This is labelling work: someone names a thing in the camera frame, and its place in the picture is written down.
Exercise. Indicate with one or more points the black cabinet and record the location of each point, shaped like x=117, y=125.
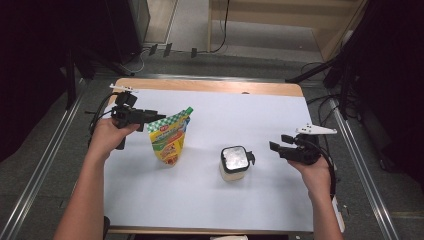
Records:
x=116, y=26

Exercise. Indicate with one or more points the person's right hand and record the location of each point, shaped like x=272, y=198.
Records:
x=318, y=180

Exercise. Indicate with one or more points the black stand leg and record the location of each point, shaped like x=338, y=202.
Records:
x=310, y=73

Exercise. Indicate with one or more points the yellow seasoning pouch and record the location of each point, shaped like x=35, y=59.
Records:
x=166, y=143

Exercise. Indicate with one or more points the metal floor rail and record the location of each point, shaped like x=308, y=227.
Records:
x=45, y=166
x=363, y=166

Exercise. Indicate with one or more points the clear jar with black lid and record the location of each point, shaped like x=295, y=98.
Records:
x=235, y=158

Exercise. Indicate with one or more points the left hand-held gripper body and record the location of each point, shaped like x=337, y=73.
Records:
x=125, y=113

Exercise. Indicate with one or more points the black floor bracket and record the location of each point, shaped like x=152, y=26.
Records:
x=152, y=50
x=167, y=49
x=194, y=52

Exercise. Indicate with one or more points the wooden table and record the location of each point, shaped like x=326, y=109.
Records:
x=200, y=85

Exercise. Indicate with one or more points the light wooden frame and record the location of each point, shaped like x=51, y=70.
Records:
x=266, y=18

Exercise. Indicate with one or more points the black curtain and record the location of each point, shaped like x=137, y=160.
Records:
x=26, y=66
x=393, y=66

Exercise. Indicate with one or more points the black stand post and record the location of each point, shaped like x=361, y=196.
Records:
x=70, y=86

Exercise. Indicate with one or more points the black rounded object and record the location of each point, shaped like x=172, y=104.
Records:
x=106, y=226

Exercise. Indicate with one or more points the white table sheet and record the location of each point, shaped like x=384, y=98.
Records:
x=216, y=116

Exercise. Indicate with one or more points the person's left hand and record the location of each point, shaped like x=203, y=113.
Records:
x=105, y=140

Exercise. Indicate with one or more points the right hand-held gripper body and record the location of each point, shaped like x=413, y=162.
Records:
x=303, y=151

